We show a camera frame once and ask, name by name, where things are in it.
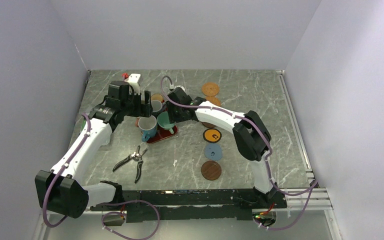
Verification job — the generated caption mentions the dark blue white mug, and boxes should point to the dark blue white mug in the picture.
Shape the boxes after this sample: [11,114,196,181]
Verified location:
[151,100,166,118]

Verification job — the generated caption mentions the teal green cup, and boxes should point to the teal green cup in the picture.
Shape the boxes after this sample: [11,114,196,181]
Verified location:
[157,111,176,135]

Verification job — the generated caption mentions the dark wood coaster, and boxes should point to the dark wood coaster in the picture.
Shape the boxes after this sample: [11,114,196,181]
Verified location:
[201,160,222,181]
[201,122,216,129]

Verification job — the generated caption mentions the woven rattan coaster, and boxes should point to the woven rattan coaster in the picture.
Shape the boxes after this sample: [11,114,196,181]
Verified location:
[201,82,220,97]
[205,96,222,107]

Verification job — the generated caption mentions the orange black rubber coaster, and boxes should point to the orange black rubber coaster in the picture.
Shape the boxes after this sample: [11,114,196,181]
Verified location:
[202,128,222,144]

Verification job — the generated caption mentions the blue rubber coaster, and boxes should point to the blue rubber coaster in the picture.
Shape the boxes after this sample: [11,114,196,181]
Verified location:
[204,143,223,162]

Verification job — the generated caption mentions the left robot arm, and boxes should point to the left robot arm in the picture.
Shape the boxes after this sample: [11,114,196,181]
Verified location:
[34,80,153,219]

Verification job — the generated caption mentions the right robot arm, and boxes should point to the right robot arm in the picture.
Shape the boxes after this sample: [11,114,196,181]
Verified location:
[162,87,282,208]

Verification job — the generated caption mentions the orange red cup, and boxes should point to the orange red cup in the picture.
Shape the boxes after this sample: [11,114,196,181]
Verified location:
[150,93,165,103]

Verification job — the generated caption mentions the red tray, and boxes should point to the red tray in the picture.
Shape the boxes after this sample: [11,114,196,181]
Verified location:
[146,125,178,144]

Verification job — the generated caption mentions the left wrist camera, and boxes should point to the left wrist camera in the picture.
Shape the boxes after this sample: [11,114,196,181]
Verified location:
[121,72,143,94]

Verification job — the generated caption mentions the black handled pliers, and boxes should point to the black handled pliers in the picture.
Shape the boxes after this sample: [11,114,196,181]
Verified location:
[112,145,148,184]

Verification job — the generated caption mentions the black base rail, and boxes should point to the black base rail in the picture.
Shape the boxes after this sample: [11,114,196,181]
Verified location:
[90,188,288,223]

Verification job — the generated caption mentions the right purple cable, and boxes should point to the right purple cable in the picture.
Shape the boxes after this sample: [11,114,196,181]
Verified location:
[160,75,319,232]

